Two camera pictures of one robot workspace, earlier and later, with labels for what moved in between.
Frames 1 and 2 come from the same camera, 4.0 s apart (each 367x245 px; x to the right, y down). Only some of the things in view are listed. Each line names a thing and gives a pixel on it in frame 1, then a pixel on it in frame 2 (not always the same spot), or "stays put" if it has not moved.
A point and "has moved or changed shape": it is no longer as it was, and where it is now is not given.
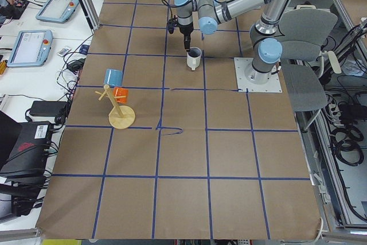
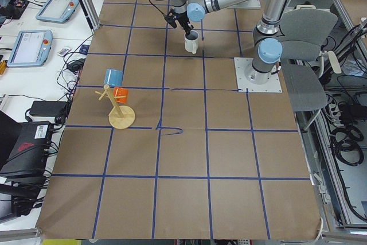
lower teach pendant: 31,48 stays put
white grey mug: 194,57 has moved or changed shape
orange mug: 121,92 stays put
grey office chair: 304,63 stays put
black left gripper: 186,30 to 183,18
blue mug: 113,77 stays put
